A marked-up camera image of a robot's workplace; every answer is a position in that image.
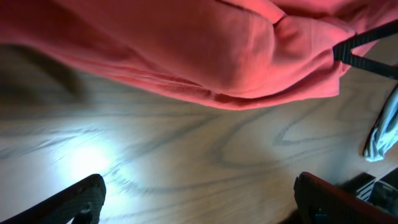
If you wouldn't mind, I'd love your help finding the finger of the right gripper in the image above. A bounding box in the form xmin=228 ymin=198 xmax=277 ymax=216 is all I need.
xmin=333 ymin=20 xmax=397 ymax=79

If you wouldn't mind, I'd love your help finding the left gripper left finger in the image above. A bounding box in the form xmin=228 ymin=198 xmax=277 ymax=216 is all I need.
xmin=1 ymin=174 xmax=106 ymax=224

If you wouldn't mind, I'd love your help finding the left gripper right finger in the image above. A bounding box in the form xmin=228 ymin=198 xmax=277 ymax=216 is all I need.
xmin=294 ymin=172 xmax=397 ymax=224

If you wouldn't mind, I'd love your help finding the red orange polo shirt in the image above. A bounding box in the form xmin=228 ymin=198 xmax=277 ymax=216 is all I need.
xmin=1 ymin=0 xmax=397 ymax=110

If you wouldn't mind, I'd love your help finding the light grey blue shirt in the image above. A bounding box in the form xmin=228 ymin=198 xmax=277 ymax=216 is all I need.
xmin=363 ymin=86 xmax=397 ymax=162

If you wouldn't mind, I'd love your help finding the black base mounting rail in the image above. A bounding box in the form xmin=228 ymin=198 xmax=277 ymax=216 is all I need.
xmin=340 ymin=169 xmax=397 ymax=216

